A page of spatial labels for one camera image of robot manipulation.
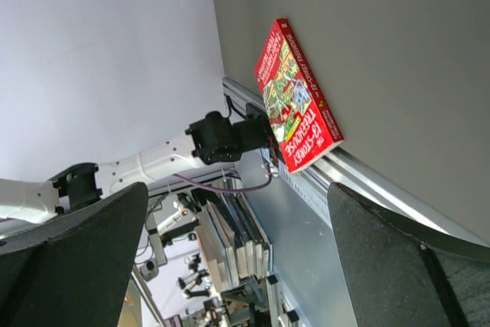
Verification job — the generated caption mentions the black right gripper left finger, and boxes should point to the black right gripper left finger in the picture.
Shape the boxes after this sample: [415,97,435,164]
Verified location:
[1,182,149,326]

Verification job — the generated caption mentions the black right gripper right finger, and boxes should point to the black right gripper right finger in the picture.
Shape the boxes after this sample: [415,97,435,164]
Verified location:
[327,183,489,326]

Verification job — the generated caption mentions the red 13-storey treehouse book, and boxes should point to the red 13-storey treehouse book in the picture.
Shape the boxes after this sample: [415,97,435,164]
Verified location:
[254,18,344,173]

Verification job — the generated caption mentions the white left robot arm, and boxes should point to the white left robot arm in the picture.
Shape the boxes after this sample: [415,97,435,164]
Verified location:
[1,104,273,224]

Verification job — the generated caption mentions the aluminium mounting rail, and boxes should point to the aluminium mounting rail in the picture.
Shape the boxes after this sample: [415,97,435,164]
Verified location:
[220,77,490,327]

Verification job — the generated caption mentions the stacked items beyond rail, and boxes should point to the stacked items beyond rail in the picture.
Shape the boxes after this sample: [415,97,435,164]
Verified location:
[191,178,273,293]

